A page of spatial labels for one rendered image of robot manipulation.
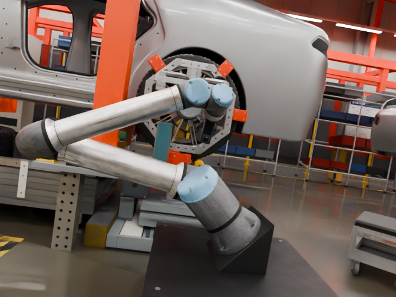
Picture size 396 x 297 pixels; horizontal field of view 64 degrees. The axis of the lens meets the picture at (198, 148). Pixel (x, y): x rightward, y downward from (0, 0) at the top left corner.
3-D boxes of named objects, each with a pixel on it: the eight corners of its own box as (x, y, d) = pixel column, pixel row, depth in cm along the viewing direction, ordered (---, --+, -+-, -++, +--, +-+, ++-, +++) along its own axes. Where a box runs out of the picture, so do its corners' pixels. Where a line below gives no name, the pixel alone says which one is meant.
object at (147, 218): (210, 218, 233) (213, 205, 232) (217, 236, 197) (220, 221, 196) (143, 210, 228) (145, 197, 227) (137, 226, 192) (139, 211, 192)
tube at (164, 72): (190, 85, 186) (192, 67, 185) (191, 81, 167) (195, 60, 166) (160, 80, 184) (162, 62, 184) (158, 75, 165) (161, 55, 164)
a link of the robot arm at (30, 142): (-4, 131, 94) (207, 69, 103) (13, 130, 107) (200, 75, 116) (10, 168, 96) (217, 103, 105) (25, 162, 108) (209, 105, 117)
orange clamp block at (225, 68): (222, 79, 194) (232, 69, 194) (224, 78, 186) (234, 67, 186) (214, 72, 193) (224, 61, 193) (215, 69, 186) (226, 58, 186)
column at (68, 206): (76, 244, 174) (86, 169, 171) (70, 251, 164) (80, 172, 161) (58, 241, 173) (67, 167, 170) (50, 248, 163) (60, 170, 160)
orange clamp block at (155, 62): (166, 68, 191) (157, 55, 190) (166, 65, 183) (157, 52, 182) (157, 74, 191) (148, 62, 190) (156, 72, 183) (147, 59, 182)
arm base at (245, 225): (268, 228, 103) (251, 205, 102) (223, 264, 103) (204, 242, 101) (250, 210, 122) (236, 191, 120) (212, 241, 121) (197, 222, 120)
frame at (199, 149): (224, 157, 197) (238, 70, 193) (225, 158, 191) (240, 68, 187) (137, 144, 192) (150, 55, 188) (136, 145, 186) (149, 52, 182)
